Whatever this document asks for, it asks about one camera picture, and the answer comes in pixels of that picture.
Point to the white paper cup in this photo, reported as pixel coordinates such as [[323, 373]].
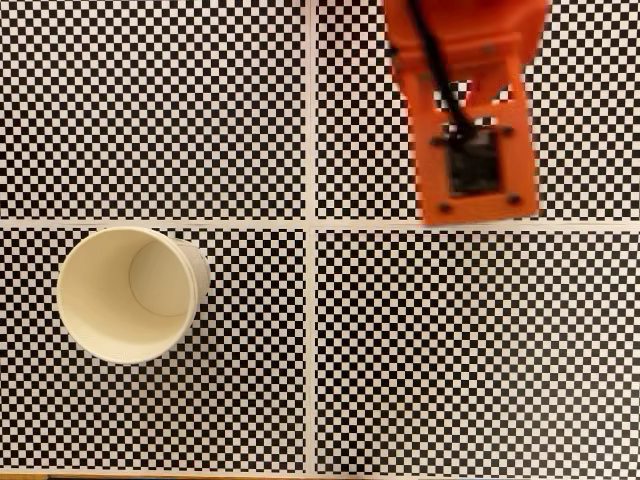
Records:
[[100, 300]]

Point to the checkerboard paper sheet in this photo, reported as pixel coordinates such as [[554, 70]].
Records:
[[150, 425], [150, 100], [475, 350], [350, 125]]

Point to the orange camera mount with board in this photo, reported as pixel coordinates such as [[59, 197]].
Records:
[[430, 165]]

